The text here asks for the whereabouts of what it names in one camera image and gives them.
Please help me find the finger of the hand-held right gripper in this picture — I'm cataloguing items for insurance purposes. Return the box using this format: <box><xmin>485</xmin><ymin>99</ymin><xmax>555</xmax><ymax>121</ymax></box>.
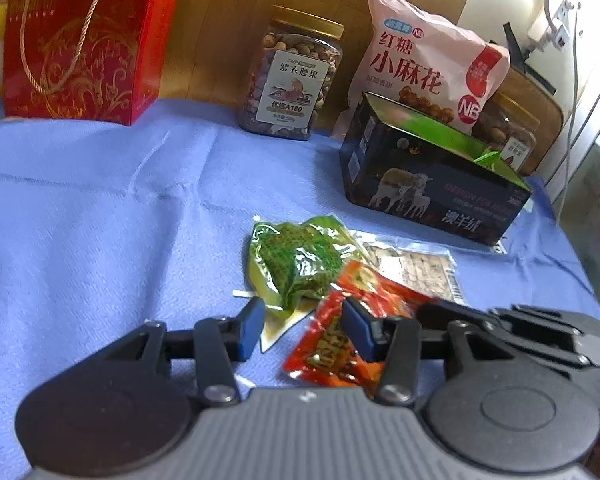
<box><xmin>416</xmin><ymin>301</ymin><xmax>600</xmax><ymax>339</ymax></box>
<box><xmin>502</xmin><ymin>332</ymin><xmax>593</xmax><ymax>367</ymax></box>

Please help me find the cashew jar with gold lid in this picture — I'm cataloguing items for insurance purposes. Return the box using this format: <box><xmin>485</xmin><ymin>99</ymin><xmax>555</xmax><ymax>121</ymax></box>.
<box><xmin>237</xmin><ymin>5</ymin><xmax>345</xmax><ymax>142</ymax></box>

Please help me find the pecan jar with gold lid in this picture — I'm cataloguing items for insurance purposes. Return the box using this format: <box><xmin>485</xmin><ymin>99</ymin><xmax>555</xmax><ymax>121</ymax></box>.
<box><xmin>472</xmin><ymin>91</ymin><xmax>540</xmax><ymax>176</ymax></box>

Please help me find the red snack packet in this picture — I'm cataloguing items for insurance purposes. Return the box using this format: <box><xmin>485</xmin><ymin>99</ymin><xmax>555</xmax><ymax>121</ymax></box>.
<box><xmin>282</xmin><ymin>260</ymin><xmax>441</xmax><ymax>392</ymax></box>

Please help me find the clear biscuit packet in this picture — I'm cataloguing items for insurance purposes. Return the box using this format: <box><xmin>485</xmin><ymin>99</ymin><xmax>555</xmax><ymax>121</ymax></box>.
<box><xmin>350</xmin><ymin>230</ymin><xmax>468</xmax><ymax>306</ymax></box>

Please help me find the red gift box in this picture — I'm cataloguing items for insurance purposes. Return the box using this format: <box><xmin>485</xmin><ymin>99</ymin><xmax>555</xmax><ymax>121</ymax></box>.
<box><xmin>2</xmin><ymin>0</ymin><xmax>190</xmax><ymax>127</ymax></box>

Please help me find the pink snack bag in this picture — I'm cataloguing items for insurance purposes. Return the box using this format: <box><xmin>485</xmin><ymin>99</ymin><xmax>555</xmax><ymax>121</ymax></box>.
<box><xmin>332</xmin><ymin>0</ymin><xmax>511</xmax><ymax>143</ymax></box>

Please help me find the black tape strip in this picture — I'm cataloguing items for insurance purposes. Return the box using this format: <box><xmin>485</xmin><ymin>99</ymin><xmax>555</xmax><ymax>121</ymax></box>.
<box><xmin>502</xmin><ymin>22</ymin><xmax>523</xmax><ymax>56</ymax></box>
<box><xmin>522</xmin><ymin>62</ymin><xmax>558</xmax><ymax>93</ymax></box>

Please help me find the dark green snack packet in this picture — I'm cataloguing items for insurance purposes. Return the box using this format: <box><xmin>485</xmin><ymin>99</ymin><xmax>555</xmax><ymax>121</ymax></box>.
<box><xmin>244</xmin><ymin>214</ymin><xmax>367</xmax><ymax>353</ymax></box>

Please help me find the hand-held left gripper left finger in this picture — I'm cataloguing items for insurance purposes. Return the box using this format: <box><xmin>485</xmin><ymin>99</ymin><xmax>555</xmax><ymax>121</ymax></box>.
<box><xmin>100</xmin><ymin>297</ymin><xmax>266</xmax><ymax>407</ymax></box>

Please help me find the blue printed cloth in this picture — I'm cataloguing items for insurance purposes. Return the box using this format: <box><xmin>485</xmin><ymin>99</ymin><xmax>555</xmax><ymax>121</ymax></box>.
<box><xmin>0</xmin><ymin>97</ymin><xmax>600</xmax><ymax>480</ymax></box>

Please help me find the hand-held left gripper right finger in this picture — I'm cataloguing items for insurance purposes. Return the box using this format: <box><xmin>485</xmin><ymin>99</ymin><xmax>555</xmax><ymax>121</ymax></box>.
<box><xmin>342</xmin><ymin>297</ymin><xmax>516</xmax><ymax>406</ymax></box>

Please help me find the black tin box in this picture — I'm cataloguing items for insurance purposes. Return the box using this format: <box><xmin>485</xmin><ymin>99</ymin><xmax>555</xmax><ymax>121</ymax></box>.
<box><xmin>339</xmin><ymin>91</ymin><xmax>533</xmax><ymax>248</ymax></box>

